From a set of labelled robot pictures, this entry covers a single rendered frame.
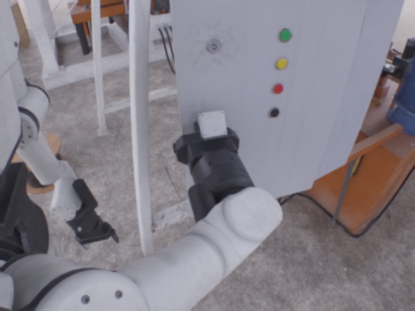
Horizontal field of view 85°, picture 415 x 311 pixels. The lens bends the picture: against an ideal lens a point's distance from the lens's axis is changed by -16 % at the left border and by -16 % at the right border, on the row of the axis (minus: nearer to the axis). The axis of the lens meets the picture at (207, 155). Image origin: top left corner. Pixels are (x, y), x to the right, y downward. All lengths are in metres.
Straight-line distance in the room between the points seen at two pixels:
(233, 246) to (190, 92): 0.32
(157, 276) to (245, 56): 0.41
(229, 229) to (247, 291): 1.10
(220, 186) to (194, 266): 0.15
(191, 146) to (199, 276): 0.26
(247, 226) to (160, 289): 0.12
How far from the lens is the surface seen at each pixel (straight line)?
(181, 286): 0.24
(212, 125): 0.46
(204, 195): 0.36
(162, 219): 1.30
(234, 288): 1.38
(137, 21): 0.83
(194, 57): 0.49
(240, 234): 0.29
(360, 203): 1.55
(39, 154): 0.64
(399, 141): 1.40
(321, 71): 0.63
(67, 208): 0.70
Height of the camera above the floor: 1.29
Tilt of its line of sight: 42 degrees down
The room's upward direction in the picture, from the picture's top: 1 degrees counter-clockwise
